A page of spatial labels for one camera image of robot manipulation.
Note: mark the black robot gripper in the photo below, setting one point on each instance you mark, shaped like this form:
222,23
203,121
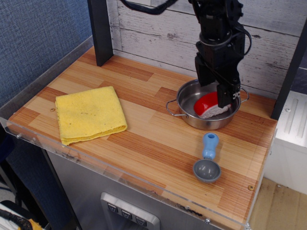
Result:
219,63

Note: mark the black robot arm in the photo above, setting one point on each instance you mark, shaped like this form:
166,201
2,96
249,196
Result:
218,20

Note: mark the small stainless steel pot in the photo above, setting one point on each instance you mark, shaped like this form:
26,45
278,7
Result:
189,93

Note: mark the folded yellow cloth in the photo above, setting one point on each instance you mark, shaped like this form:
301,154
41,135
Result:
89,114

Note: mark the blue and grey scoop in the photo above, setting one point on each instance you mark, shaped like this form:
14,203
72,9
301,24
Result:
207,170

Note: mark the white ribbed side unit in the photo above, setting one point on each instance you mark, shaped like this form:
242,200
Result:
287,159

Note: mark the clear acrylic edge guard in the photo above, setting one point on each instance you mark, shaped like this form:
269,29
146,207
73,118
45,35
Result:
155,155

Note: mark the silver dispenser button panel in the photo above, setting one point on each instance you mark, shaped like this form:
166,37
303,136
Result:
122,215

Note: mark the black and yellow floor object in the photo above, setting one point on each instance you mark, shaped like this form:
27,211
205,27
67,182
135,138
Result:
17,219

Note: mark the black right vertical post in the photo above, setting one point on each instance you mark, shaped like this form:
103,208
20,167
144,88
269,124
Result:
291,73

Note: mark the black vertical post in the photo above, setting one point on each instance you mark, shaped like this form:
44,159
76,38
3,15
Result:
291,73
101,33

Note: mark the black left vertical post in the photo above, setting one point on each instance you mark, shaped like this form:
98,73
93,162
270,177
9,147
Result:
101,33

